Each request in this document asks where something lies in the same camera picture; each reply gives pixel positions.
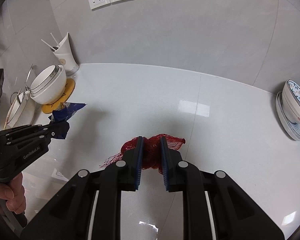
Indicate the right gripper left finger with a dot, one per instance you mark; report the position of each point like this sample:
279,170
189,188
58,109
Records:
132,170

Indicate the blue snack wrapper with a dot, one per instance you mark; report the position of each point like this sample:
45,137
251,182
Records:
65,111

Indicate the blue rimmed plate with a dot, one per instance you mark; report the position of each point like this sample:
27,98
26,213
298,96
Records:
292,129

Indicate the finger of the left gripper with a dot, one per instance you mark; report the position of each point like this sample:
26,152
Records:
56,130

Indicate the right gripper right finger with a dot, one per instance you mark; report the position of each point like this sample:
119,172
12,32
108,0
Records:
171,171

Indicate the person's left hand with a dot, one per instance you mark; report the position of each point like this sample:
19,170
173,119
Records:
14,194

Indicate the white utensil holder cup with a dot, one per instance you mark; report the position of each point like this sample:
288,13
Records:
62,51

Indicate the red mesh net bag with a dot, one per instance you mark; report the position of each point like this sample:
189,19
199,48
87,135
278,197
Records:
151,153

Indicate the stacked white bowls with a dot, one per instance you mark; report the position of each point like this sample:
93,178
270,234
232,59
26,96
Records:
49,85

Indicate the blue patterned bowl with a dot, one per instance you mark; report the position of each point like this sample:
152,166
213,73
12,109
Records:
291,101

